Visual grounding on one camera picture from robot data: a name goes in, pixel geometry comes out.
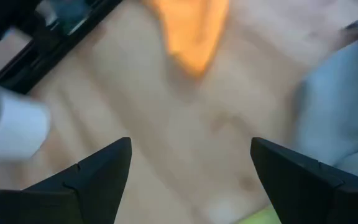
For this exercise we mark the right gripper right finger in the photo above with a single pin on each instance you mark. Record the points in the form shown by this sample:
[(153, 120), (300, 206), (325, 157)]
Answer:
[(306, 196)]

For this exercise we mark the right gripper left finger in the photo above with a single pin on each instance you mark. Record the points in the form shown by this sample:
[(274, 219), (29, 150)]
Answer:
[(89, 193)]

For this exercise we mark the green microfiber towel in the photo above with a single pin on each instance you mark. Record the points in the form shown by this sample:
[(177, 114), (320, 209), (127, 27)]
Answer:
[(259, 217)]

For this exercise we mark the grey microfiber towel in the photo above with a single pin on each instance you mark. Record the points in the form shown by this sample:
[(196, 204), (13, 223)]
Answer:
[(340, 102)]

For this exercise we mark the orange microfiber towel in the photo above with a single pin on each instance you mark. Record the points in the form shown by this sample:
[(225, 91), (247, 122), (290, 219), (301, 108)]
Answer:
[(191, 34)]

